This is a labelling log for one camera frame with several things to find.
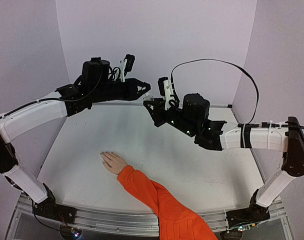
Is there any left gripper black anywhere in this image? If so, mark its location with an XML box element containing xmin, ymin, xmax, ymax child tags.
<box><xmin>93</xmin><ymin>78</ymin><xmax>153</xmax><ymax>104</ymax></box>

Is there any clear nail polish bottle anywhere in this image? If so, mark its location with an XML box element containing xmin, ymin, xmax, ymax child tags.
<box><xmin>143</xmin><ymin>92</ymin><xmax>154</xmax><ymax>102</ymax></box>

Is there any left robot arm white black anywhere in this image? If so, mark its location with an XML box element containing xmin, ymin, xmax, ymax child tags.
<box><xmin>0</xmin><ymin>54</ymin><xmax>151</xmax><ymax>219</ymax></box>

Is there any orange sleeve forearm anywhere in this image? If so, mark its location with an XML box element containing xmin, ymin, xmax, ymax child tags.
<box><xmin>117</xmin><ymin>165</ymin><xmax>217</xmax><ymax>240</ymax></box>

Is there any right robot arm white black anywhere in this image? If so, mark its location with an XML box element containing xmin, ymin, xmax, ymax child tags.
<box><xmin>143</xmin><ymin>93</ymin><xmax>304</xmax><ymax>208</ymax></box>

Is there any mannequin hand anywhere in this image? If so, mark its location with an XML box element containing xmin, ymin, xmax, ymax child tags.
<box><xmin>100</xmin><ymin>151</ymin><xmax>128</xmax><ymax>175</ymax></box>

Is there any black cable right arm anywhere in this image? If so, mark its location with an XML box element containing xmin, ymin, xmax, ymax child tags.
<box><xmin>170</xmin><ymin>58</ymin><xmax>259</xmax><ymax>125</ymax></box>

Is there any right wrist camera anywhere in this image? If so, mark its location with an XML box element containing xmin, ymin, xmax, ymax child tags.
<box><xmin>158</xmin><ymin>77</ymin><xmax>179</xmax><ymax>111</ymax></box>

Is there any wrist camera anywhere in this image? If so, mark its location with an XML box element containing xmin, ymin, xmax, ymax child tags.
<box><xmin>158</xmin><ymin>77</ymin><xmax>179</xmax><ymax>111</ymax></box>
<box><xmin>119</xmin><ymin>54</ymin><xmax>135</xmax><ymax>82</ymax></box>

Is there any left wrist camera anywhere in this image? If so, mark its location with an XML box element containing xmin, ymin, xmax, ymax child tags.
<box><xmin>119</xmin><ymin>54</ymin><xmax>135</xmax><ymax>82</ymax></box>

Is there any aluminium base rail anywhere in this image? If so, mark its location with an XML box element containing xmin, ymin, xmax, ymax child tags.
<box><xmin>6</xmin><ymin>193</ymin><xmax>293</xmax><ymax>240</ymax></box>

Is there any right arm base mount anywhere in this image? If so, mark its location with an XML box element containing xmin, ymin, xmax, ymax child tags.
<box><xmin>226</xmin><ymin>196</ymin><xmax>270</xmax><ymax>230</ymax></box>

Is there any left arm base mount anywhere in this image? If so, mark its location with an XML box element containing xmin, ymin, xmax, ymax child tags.
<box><xmin>33</xmin><ymin>190</ymin><xmax>77</xmax><ymax>224</ymax></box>

